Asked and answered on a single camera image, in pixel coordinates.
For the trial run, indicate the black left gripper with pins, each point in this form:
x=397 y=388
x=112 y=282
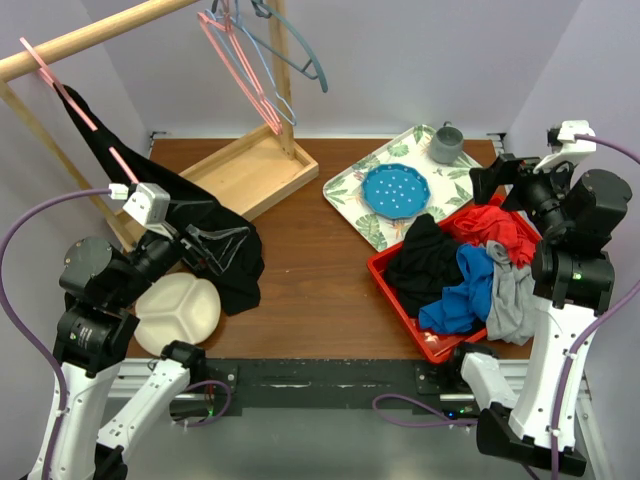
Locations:
x=220 y=256

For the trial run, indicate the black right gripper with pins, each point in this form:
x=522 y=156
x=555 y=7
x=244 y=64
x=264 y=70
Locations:
x=503 y=171

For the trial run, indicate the blue tank top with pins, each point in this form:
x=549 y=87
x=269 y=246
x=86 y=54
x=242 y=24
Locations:
x=460 y=306

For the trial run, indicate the pink wire hanger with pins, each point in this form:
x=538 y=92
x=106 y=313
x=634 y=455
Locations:
x=222 y=37

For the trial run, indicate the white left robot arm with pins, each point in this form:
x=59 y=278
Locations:
x=100 y=284

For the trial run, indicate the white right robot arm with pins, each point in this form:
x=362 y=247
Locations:
x=573 y=284

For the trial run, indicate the pink flat hanger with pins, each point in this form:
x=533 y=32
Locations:
x=49 y=77

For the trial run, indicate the black hanging garment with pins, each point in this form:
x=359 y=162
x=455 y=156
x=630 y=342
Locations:
x=183 y=222

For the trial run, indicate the red garment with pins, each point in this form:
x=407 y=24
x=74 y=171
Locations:
x=479 y=224

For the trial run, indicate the leaf pattern tray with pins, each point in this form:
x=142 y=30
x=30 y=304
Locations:
x=450 y=186

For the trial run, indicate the grey mug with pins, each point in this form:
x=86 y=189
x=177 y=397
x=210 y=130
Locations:
x=446 y=144

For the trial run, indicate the cream divided plate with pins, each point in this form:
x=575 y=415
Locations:
x=179 y=306

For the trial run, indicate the wooden clothes rack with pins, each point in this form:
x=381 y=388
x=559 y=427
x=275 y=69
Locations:
x=162 y=76

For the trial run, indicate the blue polka dot plate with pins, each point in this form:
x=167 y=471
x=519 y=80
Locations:
x=395 y=191

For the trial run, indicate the black garment in bin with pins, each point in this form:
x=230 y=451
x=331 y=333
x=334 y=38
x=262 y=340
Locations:
x=425 y=264

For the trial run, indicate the grey garment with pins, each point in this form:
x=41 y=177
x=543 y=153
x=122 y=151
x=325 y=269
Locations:
x=512 y=316

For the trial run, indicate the red plastic bin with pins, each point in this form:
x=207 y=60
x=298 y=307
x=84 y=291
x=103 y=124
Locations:
x=435 y=348

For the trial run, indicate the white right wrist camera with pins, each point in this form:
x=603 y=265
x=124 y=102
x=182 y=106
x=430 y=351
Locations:
x=566 y=146

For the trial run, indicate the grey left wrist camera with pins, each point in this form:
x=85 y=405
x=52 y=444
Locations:
x=148 y=204

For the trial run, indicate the light blue wire hanger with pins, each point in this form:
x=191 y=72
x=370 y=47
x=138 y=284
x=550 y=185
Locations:
x=260 y=66

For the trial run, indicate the black mounting rail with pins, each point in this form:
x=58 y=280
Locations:
x=335 y=384

